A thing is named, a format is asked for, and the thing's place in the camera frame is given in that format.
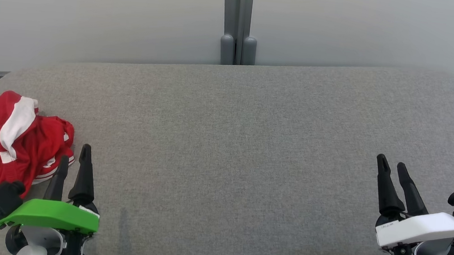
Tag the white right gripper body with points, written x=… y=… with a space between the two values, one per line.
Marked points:
x=419 y=230

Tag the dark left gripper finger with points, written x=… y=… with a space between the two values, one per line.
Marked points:
x=83 y=180
x=56 y=186

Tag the grey partition post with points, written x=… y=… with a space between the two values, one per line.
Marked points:
x=239 y=21

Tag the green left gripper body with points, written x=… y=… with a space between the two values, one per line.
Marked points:
x=55 y=215

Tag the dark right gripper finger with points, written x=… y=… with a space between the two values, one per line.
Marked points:
x=413 y=201
x=387 y=195

